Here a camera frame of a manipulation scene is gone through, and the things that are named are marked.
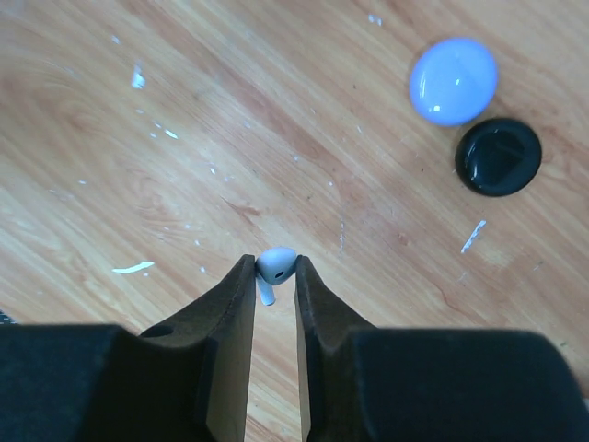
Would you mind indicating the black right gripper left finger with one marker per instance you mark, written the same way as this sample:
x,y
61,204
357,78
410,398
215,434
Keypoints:
x,y
183,379

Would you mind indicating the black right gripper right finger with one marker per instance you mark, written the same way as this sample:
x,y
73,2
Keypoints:
x,y
358,382

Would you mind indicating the white earbud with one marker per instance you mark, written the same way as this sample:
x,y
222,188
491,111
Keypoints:
x,y
274,267

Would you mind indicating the purple earbud charging case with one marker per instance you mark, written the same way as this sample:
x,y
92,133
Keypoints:
x,y
453,81

